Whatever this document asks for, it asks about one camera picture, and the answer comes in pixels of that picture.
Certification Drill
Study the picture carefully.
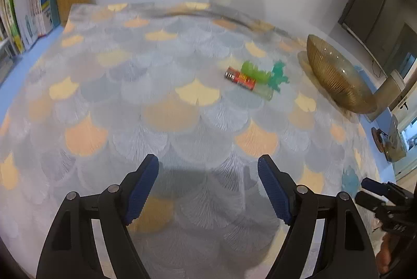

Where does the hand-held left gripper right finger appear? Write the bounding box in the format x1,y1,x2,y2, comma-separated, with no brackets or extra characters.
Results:
257,154,380,279

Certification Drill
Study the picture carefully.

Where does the dark wall screen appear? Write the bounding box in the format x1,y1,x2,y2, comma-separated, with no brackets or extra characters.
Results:
339,0,417,77

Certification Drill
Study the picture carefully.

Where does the teal plastic toy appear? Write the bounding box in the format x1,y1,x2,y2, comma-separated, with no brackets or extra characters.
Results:
269,61,290,92

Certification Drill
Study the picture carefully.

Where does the brown round object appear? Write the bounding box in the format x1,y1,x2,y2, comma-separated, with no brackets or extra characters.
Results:
371,127,387,152

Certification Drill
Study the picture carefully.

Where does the red striped packet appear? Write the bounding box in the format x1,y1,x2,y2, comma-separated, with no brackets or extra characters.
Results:
224,66,256,90

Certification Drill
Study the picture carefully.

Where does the amber glass bowl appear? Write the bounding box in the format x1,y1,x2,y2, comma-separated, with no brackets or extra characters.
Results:
306,34,378,113

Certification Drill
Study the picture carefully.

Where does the cardboard box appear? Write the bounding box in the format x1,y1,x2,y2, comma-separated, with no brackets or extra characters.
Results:
55,0,90,27

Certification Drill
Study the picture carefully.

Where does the scale-pattern tablecloth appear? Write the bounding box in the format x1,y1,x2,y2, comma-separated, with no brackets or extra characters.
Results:
0,1,382,279

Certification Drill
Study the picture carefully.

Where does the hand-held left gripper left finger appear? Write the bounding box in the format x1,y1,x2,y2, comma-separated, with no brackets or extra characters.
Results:
36,153,160,279

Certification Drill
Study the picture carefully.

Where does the green plastic toy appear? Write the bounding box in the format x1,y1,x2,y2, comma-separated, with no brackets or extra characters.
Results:
240,60,273,100

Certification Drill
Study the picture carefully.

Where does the person's right hand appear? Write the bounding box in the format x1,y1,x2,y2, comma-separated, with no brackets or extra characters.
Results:
375,231,396,273

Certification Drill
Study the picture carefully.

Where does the clear glass object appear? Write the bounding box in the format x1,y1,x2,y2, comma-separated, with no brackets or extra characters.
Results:
384,114,408,163

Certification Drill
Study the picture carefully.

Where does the row of colourful books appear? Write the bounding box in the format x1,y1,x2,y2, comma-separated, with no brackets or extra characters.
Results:
0,0,27,54

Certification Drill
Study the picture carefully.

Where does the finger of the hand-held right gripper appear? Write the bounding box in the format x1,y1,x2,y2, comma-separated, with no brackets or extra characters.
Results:
361,177,391,198
355,192,383,211

